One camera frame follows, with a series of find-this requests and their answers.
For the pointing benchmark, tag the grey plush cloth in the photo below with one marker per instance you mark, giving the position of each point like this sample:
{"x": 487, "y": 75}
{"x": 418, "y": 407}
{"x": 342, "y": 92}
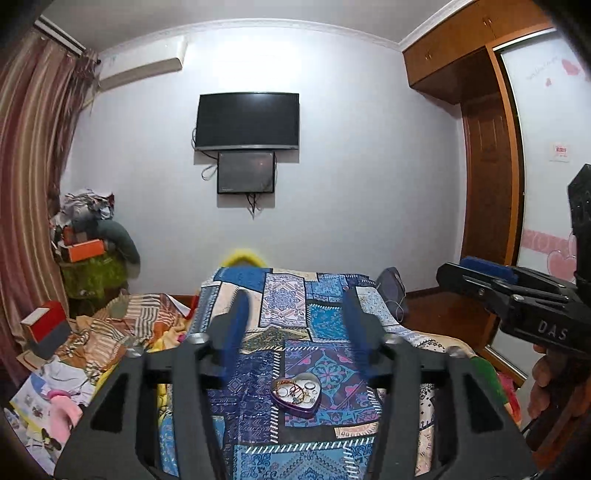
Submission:
{"x": 122, "y": 242}

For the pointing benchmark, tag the blue patchwork blanket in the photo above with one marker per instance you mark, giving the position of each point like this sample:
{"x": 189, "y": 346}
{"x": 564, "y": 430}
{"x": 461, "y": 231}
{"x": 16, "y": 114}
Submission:
{"x": 323, "y": 318}

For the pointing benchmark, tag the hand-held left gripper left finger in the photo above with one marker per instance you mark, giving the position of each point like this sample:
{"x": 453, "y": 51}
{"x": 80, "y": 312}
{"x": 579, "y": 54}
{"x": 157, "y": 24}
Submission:
{"x": 233, "y": 332}

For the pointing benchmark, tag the striped brown curtain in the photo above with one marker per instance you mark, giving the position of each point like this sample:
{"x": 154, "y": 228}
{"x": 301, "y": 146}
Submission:
{"x": 32, "y": 161}

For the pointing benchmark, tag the brown wooden door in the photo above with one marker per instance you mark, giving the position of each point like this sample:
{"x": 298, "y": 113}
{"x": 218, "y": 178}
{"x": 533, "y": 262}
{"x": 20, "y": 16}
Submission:
{"x": 489, "y": 198}

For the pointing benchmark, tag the yellow round object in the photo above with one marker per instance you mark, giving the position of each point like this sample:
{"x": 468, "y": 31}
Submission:
{"x": 244, "y": 257}

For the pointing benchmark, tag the wooden overhead cabinet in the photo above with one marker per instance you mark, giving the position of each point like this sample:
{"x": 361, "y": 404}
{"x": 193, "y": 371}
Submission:
{"x": 457, "y": 50}

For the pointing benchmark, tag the red and white box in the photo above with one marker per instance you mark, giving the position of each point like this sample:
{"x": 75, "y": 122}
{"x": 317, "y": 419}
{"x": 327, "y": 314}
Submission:
{"x": 44, "y": 321}

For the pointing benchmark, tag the orange box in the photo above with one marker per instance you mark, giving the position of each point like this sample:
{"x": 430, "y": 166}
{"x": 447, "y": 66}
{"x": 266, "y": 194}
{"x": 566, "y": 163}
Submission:
{"x": 85, "y": 250}

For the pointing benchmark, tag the small black wall monitor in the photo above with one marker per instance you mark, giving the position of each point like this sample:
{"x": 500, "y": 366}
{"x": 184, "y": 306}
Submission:
{"x": 245, "y": 171}

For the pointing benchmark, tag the black wall television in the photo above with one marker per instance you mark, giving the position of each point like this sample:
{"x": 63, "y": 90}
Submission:
{"x": 247, "y": 121}

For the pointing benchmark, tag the purple heart-shaped tin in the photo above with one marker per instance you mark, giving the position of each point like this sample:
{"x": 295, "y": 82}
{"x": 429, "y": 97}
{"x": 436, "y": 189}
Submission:
{"x": 295, "y": 409}

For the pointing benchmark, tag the white air conditioner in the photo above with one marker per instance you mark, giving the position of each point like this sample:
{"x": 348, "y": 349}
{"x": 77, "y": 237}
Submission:
{"x": 138, "y": 62}

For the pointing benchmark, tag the pink cloth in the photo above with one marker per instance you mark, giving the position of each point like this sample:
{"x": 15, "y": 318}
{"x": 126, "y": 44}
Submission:
{"x": 69, "y": 410}

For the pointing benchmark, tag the cartoon printed sheet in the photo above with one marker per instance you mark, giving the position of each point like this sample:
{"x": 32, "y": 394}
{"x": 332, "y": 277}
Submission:
{"x": 32, "y": 397}

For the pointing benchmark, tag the white heart-print sliding door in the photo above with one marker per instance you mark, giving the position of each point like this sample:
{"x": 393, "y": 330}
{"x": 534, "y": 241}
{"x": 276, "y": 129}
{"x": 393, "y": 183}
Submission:
{"x": 545, "y": 207}

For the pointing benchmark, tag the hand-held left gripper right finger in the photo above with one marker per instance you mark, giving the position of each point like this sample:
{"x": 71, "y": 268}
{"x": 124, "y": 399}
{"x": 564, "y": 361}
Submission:
{"x": 358, "y": 332}

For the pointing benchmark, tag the orange striped blanket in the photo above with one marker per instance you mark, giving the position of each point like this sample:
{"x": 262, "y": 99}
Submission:
{"x": 138, "y": 314}

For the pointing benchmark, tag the plain green cloth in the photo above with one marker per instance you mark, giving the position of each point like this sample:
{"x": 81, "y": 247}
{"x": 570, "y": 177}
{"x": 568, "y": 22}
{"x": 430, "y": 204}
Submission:
{"x": 487, "y": 381}

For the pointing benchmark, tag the white door sticker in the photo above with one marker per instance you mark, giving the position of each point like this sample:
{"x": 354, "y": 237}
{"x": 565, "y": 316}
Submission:
{"x": 560, "y": 153}

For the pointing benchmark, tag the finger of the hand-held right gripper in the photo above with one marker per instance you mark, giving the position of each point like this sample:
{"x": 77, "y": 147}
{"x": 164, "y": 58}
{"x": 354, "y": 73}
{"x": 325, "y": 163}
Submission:
{"x": 489, "y": 270}
{"x": 471, "y": 286}

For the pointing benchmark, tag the green patterned cloth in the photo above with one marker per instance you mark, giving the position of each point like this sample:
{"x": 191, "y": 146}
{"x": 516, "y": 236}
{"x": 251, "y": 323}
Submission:
{"x": 92, "y": 277}

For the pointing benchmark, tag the person's right hand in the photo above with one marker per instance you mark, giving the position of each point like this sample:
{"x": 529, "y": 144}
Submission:
{"x": 539, "y": 383}

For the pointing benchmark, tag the grey bag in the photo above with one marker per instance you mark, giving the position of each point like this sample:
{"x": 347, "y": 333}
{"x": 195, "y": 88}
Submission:
{"x": 391, "y": 282}

